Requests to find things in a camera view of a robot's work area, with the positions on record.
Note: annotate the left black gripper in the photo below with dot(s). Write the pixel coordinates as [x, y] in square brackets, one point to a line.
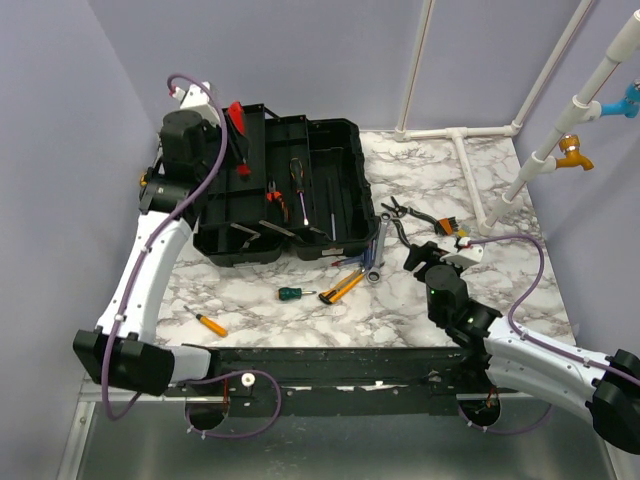
[212, 129]

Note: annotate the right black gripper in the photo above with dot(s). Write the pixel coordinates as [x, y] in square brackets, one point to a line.
[428, 252]

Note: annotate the blue clear-handled screwdriver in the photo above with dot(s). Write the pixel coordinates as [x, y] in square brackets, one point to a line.
[365, 259]

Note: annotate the orange black pliers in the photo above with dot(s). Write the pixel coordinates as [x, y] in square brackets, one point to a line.
[273, 195]

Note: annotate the yellow utility knife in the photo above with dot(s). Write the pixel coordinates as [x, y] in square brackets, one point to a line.
[334, 294]

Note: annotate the black plastic toolbox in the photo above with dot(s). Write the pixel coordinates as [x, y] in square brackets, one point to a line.
[239, 225]

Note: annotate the green stubby screwdriver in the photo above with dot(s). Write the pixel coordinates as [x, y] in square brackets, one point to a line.
[290, 293]

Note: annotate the orange handled screwdriver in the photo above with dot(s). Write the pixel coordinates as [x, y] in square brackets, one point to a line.
[207, 322]

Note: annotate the ratchet wrench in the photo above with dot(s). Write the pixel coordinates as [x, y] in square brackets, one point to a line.
[374, 275]

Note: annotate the steel claw hammer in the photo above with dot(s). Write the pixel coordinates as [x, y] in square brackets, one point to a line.
[335, 208]

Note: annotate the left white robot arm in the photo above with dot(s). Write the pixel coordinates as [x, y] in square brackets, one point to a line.
[145, 280]

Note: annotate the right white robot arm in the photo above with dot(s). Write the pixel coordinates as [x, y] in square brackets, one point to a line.
[599, 388]

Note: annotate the orange hex key set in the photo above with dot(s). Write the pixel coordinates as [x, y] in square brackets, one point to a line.
[446, 226]

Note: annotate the black yellow flat screwdriver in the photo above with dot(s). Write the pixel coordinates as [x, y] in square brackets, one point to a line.
[297, 175]

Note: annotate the orange pipe tap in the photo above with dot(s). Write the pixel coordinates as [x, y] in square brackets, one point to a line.
[569, 146]

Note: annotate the blue pipe fitting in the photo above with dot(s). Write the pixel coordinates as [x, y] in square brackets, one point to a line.
[628, 106]

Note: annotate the grey black handled tool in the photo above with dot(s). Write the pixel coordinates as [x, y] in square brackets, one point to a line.
[401, 232]

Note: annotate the black yellow wire stripper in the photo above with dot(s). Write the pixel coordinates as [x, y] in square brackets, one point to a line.
[399, 211]

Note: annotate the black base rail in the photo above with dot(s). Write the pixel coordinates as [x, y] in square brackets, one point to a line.
[258, 383]

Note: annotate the white pvc pipe frame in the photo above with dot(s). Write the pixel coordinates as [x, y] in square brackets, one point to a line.
[581, 108]

